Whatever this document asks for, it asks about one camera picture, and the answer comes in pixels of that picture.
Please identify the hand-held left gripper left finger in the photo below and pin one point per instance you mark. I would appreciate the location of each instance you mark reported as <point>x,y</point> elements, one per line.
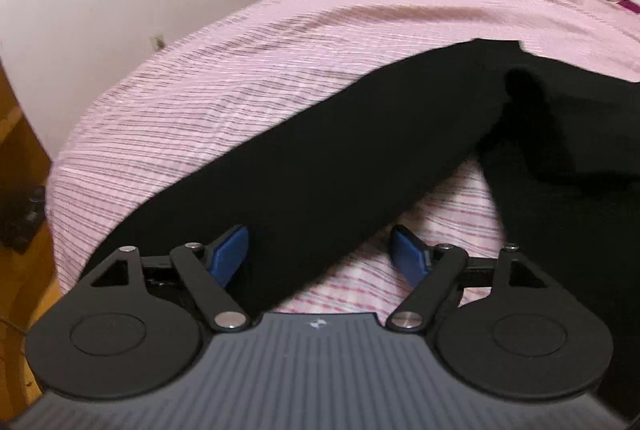
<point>229,256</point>

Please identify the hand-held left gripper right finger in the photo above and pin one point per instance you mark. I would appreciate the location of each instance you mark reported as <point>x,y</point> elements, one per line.
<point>407,256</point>

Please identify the black pants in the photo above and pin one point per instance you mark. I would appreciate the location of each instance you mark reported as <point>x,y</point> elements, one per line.
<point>360,160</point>

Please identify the pink striped bed sheet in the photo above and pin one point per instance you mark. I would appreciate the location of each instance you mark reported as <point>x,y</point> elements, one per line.
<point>225,85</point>

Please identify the dark object on cabinet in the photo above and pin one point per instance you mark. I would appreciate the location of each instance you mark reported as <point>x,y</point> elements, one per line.
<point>22,217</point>

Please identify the wooden bedside cabinet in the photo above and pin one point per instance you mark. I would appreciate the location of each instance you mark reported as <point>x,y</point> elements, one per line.
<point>20,145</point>

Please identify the wall socket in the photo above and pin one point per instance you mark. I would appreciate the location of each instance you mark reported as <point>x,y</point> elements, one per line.
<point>159,41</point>

